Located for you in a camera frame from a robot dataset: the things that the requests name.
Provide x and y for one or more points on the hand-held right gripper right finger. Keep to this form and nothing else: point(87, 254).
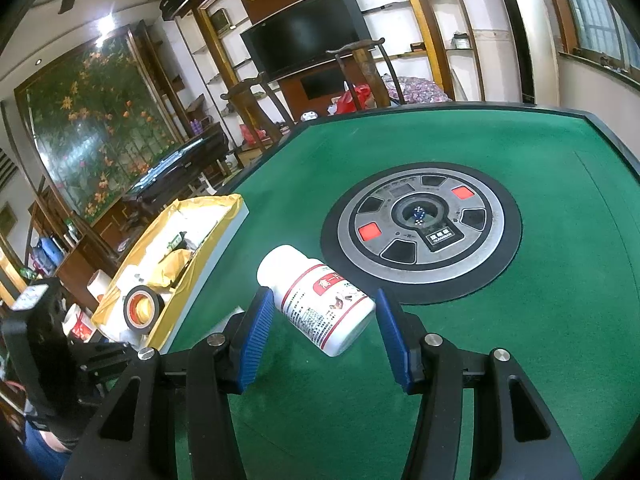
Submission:
point(395, 340)

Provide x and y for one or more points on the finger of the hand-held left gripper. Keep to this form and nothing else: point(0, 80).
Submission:
point(105, 360)

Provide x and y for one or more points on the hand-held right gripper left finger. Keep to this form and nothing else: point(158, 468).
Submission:
point(255, 340)

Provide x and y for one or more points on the white red label medicine bottle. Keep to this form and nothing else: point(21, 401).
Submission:
point(320, 305)

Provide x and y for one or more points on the black tape roll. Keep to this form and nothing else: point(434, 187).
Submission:
point(157, 306)

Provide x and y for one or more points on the gold foil packet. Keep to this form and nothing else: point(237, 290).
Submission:
point(177, 267)

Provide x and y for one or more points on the gold lined white box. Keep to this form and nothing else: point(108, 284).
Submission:
point(205, 207)

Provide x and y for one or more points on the white red printed roll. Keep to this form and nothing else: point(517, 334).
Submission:
point(79, 324)

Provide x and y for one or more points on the white paper roll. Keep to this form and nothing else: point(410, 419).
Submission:
point(101, 285)

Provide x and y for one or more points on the person's dark blue clothing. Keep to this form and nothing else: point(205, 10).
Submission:
point(40, 450)

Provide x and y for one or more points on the round grey table control panel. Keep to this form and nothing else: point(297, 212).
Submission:
point(450, 260)

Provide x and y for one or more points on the wooden sideboard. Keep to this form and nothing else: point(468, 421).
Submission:
point(80, 260)

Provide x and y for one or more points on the blue plastic bag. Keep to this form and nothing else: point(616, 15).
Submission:
point(47, 255)

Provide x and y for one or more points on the red plastic bag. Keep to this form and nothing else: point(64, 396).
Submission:
point(251, 135)
point(352, 99)

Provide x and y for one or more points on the small white figurine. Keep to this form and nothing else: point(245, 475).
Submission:
point(310, 116)

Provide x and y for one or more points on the tall back wooden chair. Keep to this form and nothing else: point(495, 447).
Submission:
point(260, 105)
point(367, 67)

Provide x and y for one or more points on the floral blanket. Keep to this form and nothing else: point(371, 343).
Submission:
point(417, 89)

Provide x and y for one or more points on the dark shelf ornament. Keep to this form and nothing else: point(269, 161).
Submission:
point(418, 47)

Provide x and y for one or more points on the small shelf ornament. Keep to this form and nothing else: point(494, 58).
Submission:
point(461, 41)

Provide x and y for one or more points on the black flat television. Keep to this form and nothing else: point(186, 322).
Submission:
point(305, 30)

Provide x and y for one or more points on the standing white air conditioner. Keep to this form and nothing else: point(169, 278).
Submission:
point(535, 35)

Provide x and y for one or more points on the ceiling light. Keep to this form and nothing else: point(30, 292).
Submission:
point(105, 22)

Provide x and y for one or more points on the metal framed window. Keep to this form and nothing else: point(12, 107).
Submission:
point(595, 15)

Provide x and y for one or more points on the wall vent grille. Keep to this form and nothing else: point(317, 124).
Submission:
point(7, 172)

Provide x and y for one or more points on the floral wall painting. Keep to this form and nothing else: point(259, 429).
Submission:
point(100, 125)

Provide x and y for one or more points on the wooden wall shelf unit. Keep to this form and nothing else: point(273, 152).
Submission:
point(425, 15)

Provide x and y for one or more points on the black wall speaker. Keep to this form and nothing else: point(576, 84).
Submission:
point(176, 0)

